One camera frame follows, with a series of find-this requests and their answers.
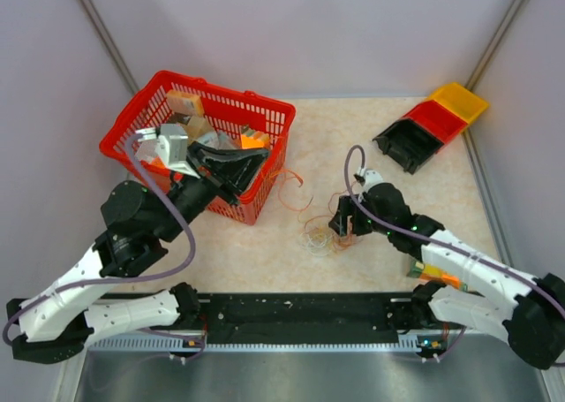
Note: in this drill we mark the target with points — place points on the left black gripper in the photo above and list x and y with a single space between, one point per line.
236 168

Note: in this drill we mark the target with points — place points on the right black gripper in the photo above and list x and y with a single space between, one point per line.
348 207

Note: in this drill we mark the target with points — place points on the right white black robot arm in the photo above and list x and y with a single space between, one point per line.
525 311

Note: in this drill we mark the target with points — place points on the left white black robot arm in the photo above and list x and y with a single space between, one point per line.
68 317

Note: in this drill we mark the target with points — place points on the tan box in basket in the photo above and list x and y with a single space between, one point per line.
199 130

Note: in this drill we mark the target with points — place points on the bright orange pack in basket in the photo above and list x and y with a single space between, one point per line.
250 139

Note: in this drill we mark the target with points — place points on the red plastic shopping basket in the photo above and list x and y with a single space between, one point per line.
226 110

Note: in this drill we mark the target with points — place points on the orange box in basket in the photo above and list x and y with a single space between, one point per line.
185 103

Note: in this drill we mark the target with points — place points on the green orange sponge pack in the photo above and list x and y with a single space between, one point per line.
426 272

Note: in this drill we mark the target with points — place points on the black plastic bin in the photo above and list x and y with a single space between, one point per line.
408 144

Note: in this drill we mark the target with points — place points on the red plastic bin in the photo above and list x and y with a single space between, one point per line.
441 123

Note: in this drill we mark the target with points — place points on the yellow plastic bin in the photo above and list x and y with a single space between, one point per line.
460 101

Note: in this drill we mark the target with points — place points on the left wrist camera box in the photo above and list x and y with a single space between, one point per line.
171 144

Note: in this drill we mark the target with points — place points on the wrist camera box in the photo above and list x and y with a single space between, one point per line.
371 183
171 144

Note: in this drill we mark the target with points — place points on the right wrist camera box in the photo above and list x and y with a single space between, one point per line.
371 183

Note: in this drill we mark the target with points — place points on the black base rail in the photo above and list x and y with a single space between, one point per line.
296 322

